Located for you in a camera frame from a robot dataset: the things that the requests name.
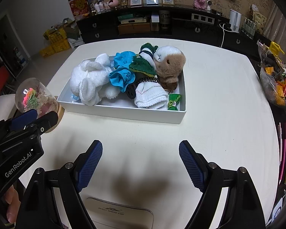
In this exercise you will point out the glass dome with flowers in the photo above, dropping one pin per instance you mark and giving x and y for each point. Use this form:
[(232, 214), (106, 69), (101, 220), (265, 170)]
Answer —
[(35, 95)]

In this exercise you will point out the green white plush stocking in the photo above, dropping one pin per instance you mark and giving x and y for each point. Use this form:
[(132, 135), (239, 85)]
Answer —
[(143, 66)]

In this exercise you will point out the white cardboard box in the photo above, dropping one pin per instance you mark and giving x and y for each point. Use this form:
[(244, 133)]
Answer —
[(124, 114)]

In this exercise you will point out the small dark picture frame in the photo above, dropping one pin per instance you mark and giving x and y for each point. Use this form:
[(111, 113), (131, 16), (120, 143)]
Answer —
[(124, 2)]

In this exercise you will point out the red decorative box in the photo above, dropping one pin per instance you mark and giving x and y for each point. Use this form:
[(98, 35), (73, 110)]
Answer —
[(78, 7)]

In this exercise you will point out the group of small white bottles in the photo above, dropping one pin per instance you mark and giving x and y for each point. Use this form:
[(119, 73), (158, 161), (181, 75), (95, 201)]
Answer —
[(101, 6)]

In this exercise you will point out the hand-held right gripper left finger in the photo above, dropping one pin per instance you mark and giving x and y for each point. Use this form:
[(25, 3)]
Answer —
[(89, 167)]

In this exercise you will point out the yellow plastic toy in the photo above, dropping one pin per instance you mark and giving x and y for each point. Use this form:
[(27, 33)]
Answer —
[(276, 47)]

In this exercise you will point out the stack of books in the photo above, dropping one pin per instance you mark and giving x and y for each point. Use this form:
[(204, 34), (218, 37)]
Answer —
[(132, 19)]

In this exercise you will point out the white humidifier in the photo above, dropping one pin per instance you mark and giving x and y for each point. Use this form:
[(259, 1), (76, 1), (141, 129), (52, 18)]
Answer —
[(235, 20)]

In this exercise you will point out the brown plush toy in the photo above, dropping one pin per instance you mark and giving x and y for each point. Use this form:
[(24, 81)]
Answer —
[(171, 66)]

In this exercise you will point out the white security camera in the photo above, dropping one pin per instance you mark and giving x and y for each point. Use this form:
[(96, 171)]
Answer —
[(209, 4)]

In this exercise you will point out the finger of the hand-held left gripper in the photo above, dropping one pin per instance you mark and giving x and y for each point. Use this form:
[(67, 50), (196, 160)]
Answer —
[(23, 119), (47, 121)]

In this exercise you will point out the white plush doll body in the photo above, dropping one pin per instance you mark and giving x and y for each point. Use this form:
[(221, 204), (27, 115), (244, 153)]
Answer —
[(88, 78)]

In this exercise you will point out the beige curtain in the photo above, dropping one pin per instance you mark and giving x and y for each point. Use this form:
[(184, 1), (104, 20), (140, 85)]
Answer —
[(276, 26)]

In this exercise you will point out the white plush duck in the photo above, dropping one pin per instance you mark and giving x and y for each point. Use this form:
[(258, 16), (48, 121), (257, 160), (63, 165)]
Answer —
[(110, 92)]

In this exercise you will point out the pink plush toy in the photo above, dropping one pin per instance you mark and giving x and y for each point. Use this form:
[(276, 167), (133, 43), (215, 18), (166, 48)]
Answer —
[(200, 1)]

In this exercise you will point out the black cabinet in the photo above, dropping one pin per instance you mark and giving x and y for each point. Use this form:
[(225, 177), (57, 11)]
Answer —
[(181, 31)]

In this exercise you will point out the small white box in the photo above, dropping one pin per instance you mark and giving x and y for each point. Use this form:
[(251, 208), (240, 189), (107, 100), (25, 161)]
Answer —
[(155, 19)]

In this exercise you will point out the yellow plastic crate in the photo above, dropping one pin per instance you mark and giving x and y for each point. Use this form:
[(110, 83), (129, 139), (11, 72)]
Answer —
[(54, 49), (56, 35)]

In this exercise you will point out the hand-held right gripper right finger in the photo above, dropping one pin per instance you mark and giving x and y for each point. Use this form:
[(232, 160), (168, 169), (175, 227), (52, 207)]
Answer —
[(191, 167)]

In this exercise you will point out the green fabric bow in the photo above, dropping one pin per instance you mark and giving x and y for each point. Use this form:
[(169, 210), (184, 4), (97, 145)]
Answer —
[(174, 102)]

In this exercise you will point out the glass bowl of snacks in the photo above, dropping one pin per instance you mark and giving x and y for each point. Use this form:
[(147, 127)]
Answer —
[(273, 88)]

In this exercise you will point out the brown wooden box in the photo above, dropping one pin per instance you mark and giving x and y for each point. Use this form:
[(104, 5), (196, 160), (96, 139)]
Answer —
[(133, 28)]

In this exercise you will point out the dark canister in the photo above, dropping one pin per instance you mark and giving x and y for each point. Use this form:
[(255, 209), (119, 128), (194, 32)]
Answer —
[(164, 19)]

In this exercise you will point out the pink pen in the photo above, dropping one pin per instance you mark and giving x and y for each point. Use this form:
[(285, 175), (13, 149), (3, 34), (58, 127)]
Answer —
[(282, 162)]

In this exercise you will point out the person's left hand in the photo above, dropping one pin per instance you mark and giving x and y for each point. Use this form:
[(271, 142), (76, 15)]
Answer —
[(12, 202)]

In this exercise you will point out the white pen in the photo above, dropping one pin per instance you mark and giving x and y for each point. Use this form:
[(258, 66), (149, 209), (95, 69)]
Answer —
[(280, 133)]

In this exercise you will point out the white triple switch panel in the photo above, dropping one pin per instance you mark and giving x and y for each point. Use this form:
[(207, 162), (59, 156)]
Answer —
[(202, 18)]

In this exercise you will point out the white knitted sock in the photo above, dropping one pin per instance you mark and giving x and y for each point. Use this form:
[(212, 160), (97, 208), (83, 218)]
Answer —
[(147, 97)]

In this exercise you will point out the row of small glass bottles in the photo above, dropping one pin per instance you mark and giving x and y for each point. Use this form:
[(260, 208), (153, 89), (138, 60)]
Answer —
[(247, 28)]

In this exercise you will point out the blue doll garment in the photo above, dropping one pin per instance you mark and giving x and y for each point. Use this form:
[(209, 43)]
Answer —
[(121, 76)]

